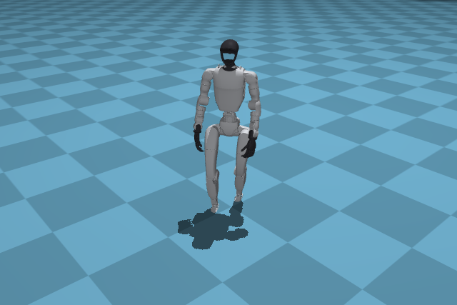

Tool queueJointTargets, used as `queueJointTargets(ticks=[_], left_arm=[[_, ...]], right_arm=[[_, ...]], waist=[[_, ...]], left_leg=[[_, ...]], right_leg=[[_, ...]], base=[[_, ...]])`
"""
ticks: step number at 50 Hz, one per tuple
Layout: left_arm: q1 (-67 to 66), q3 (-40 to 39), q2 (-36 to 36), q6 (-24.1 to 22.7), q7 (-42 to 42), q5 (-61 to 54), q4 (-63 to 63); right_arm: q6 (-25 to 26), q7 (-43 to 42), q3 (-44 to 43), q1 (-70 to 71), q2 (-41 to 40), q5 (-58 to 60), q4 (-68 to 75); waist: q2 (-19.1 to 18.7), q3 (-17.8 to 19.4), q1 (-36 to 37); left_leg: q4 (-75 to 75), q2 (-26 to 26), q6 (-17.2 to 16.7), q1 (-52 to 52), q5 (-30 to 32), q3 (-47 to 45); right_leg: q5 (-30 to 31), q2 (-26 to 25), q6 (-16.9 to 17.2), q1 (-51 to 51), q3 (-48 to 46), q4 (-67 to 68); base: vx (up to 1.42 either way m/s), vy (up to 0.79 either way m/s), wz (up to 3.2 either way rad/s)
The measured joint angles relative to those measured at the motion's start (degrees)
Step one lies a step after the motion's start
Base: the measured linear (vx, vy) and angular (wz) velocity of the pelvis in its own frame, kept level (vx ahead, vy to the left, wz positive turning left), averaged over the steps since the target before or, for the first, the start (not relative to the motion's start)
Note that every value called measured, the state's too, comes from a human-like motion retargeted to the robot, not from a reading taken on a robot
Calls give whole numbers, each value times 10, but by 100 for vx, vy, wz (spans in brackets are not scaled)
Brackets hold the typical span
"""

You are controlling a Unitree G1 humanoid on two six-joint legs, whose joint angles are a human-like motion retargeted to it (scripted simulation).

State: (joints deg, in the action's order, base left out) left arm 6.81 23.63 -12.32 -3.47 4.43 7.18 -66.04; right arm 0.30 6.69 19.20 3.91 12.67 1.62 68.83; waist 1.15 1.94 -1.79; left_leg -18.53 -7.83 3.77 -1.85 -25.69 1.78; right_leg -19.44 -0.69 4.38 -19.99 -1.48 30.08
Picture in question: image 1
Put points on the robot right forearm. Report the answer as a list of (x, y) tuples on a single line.
[(199, 117)]

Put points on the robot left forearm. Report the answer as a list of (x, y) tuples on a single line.
[(254, 122)]

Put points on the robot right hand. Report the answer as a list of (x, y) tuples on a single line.
[(196, 137)]

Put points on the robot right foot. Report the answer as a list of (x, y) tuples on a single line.
[(214, 209)]

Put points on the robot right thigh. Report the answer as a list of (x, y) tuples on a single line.
[(211, 146)]

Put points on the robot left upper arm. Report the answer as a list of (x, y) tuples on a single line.
[(251, 78)]

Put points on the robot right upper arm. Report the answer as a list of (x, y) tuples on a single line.
[(205, 86)]

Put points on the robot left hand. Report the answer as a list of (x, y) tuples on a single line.
[(251, 145)]

